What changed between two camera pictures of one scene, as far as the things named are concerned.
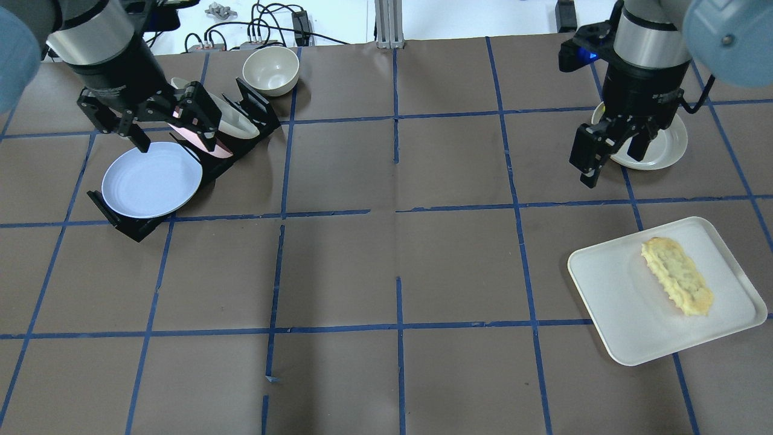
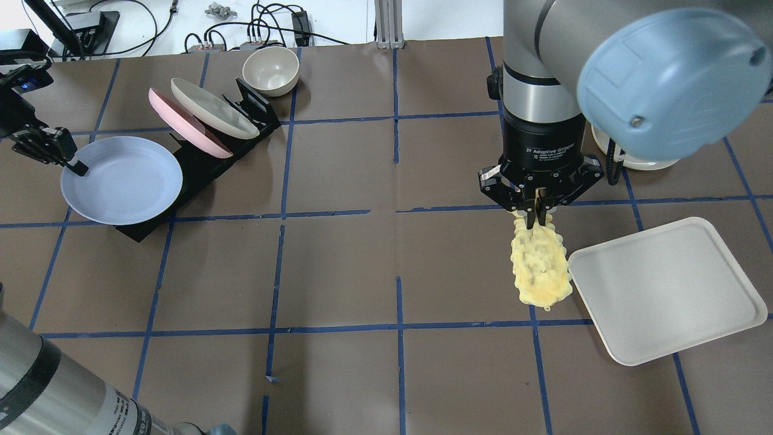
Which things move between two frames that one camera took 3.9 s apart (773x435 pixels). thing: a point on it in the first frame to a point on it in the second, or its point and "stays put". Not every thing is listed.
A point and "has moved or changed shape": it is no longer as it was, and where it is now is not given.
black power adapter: x=301 y=28 stays put
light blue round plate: x=153 y=183 has moved or changed shape
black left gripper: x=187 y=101 to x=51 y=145
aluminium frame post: x=389 y=30 stays put
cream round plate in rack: x=233 y=124 stays put
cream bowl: x=270 y=70 stays put
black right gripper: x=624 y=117 to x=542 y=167
